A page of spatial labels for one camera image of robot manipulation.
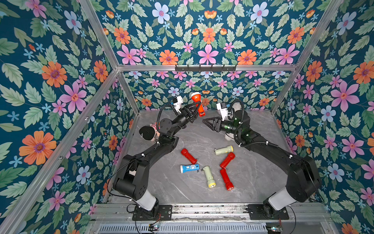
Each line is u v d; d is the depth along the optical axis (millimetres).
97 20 734
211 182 804
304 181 436
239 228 703
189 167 862
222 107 689
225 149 951
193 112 647
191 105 663
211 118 760
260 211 719
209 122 748
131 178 455
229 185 801
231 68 910
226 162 900
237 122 595
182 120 663
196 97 673
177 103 689
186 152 941
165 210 743
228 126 674
